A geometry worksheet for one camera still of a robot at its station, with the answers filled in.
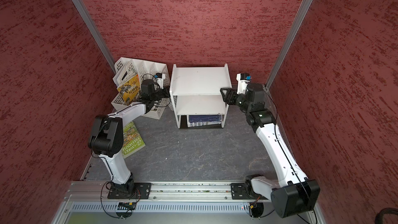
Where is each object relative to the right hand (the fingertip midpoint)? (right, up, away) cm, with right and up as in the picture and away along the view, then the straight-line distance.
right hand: (223, 93), depth 73 cm
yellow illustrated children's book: (-56, +3, +22) cm, 61 cm away
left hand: (-26, +3, +19) cm, 33 cm away
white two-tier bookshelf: (-13, +1, -3) cm, 13 cm away
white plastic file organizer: (-58, +16, +21) cm, 64 cm away
